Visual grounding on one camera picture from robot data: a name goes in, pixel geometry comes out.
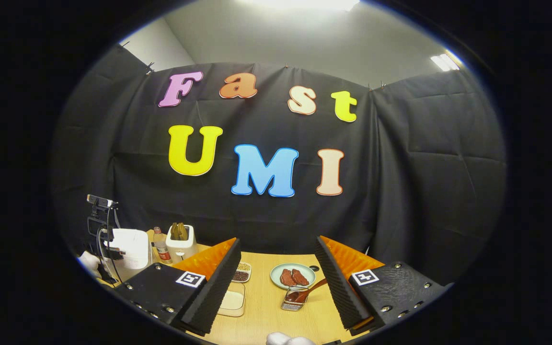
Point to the black backdrop cloth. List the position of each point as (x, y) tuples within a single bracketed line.
[(276, 225)]

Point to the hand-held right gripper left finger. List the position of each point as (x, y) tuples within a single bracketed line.
[(211, 292)]

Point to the clear box of rice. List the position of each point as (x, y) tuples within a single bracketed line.
[(233, 301)]

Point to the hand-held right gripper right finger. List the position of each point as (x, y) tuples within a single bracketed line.
[(338, 287)]

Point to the wooden spoon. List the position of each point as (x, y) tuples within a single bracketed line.
[(312, 289)]

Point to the small ceiling light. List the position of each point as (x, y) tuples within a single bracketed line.
[(444, 61)]

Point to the large ceiling light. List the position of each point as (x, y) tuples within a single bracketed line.
[(304, 4)]

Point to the white divided dish of beans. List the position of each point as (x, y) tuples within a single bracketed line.
[(242, 273)]

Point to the red-brown meat slice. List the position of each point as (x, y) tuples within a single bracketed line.
[(287, 278), (301, 277)]

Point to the white rice cooker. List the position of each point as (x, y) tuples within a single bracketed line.
[(130, 249)]

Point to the clear bottle with red label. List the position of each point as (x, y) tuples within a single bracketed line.
[(162, 247)]

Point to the brown toast slice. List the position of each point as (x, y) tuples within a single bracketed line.
[(175, 232), (183, 231)]

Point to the white toaster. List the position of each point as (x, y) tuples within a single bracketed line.
[(182, 249)]

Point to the green plate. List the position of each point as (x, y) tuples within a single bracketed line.
[(276, 275)]

